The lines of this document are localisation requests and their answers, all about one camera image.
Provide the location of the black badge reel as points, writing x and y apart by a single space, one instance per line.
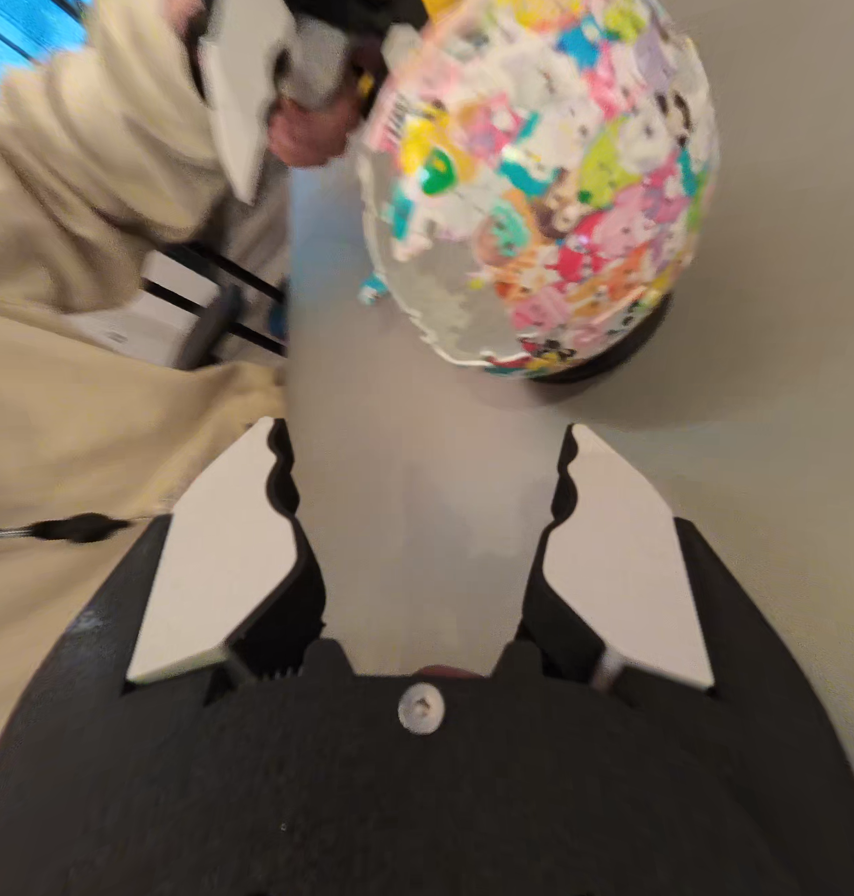
76 527

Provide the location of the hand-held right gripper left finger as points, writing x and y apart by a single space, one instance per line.
216 574

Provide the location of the person's left forearm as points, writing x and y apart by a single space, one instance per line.
104 154

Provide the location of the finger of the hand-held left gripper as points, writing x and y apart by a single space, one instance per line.
241 84

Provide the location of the colourful puzzle ball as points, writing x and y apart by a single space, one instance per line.
574 175

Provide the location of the black ball stand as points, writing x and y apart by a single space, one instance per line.
609 357

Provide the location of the person's beige sweatshirt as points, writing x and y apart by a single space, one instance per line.
83 434

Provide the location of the black metal chair frame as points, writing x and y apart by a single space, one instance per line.
213 325

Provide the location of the person's left hand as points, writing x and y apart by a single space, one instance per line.
308 136

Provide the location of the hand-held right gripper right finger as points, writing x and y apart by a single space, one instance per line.
616 574

